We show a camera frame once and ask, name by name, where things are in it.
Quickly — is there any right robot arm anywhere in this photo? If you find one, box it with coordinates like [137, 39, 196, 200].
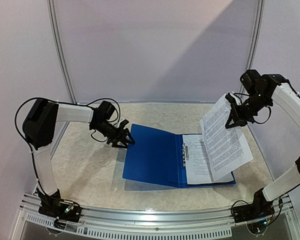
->
[225, 69, 300, 218]

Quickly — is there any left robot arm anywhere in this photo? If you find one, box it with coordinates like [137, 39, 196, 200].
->
[17, 97, 135, 217]

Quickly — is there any right aluminium frame post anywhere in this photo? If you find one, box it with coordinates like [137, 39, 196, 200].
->
[244, 0, 265, 72]

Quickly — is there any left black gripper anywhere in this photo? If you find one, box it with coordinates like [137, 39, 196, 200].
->
[92, 120, 136, 149]

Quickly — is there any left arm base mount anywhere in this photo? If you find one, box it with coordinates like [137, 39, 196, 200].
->
[36, 188, 82, 223]

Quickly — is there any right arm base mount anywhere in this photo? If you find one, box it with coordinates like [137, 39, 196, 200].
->
[230, 188, 283, 235]

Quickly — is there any aluminium front rail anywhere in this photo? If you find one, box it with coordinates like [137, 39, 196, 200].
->
[12, 193, 300, 240]

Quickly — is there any metal folder clip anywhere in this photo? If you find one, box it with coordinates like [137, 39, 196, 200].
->
[182, 143, 189, 167]

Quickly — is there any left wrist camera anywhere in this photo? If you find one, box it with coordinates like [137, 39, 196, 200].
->
[119, 119, 129, 128]

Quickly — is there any printed paper sheet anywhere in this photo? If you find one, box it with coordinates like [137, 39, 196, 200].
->
[182, 134, 236, 186]
[199, 94, 253, 182]

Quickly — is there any blue plastic folder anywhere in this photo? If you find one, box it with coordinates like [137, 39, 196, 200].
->
[122, 124, 233, 189]

